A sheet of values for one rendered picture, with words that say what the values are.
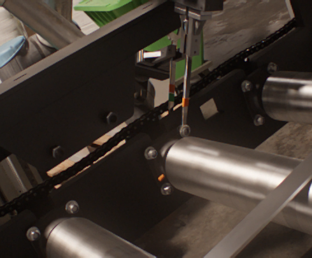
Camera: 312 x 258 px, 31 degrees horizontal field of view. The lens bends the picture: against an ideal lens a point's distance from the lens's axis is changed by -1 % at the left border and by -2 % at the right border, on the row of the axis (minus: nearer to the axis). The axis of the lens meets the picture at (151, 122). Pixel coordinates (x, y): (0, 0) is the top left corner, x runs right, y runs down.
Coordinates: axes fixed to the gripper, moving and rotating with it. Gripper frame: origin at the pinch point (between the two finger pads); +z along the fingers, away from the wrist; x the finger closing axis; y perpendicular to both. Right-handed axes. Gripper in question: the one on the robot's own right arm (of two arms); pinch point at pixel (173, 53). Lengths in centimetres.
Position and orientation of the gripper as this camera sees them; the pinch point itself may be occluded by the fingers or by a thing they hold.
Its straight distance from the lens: 133.3
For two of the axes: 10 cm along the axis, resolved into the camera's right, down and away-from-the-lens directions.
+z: 5.7, -1.5, -8.1
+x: 8.2, 1.7, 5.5
